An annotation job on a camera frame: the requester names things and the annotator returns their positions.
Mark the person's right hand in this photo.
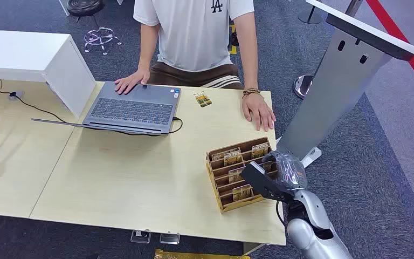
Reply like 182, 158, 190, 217
114, 69, 151, 96

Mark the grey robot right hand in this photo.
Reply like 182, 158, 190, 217
264, 151, 308, 192

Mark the person's left hand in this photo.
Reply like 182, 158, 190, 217
241, 93, 277, 132

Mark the wooden card holder box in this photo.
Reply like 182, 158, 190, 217
205, 137, 279, 214

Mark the hotel key card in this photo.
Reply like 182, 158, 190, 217
232, 184, 253, 202
223, 150, 244, 167
194, 91, 213, 108
228, 166, 246, 184
251, 142, 270, 159

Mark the brown card in holder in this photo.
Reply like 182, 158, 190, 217
211, 148, 238, 161

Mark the person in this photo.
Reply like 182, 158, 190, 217
133, 0, 255, 90

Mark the grey laptop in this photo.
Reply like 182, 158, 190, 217
32, 81, 182, 136

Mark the silver kiosk stand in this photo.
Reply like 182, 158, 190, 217
277, 0, 414, 169

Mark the black stool with chrome base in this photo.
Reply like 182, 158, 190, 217
66, 0, 123, 56

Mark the white desk shelf box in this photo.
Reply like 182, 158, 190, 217
0, 29, 97, 119

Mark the gold patterned sheet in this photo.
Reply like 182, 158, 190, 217
154, 249, 251, 259

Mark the clear acrylic holder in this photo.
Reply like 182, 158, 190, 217
159, 231, 181, 246
130, 229, 152, 244

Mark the red barrier belt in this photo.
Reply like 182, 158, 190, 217
365, 0, 414, 101

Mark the beaded bracelet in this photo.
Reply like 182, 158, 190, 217
241, 87, 264, 99

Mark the wrist camera with black bracket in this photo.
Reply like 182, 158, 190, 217
240, 161, 295, 204

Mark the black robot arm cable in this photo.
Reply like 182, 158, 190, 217
275, 201, 287, 228

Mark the black laptop cable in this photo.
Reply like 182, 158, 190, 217
167, 116, 184, 135

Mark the black desk cable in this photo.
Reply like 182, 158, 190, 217
0, 84, 67, 124

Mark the dark stanchion post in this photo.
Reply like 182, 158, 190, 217
297, 0, 323, 25

